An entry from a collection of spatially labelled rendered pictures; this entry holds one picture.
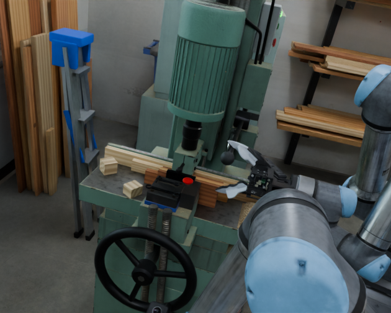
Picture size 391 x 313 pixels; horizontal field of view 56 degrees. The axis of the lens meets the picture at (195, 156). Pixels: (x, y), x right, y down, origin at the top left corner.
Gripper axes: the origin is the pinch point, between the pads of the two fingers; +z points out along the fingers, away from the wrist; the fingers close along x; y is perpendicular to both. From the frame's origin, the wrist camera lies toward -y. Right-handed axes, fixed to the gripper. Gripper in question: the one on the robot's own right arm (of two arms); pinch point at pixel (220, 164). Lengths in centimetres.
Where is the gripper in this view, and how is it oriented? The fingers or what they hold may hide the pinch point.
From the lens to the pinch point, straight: 101.3
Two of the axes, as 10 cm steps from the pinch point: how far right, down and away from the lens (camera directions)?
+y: -2.2, 3.7, -9.0
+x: -1.9, 8.9, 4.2
